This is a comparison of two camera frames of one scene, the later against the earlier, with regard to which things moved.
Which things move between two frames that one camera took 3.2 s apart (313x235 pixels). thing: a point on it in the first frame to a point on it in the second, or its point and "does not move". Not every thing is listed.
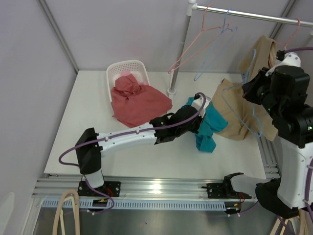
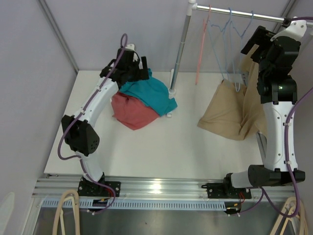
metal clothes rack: x=192 y=7 does not move
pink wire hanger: x=219 y=27 to x=204 y=26
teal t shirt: x=212 y=122 to x=153 y=92
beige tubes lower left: x=69 y=194 does not move
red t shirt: x=135 y=105 does not move
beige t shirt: x=245 y=117 does not move
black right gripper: x=264 y=75 to x=262 y=37
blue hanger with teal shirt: x=198 y=75 to x=218 y=38
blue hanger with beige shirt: x=254 y=108 to x=236 y=44
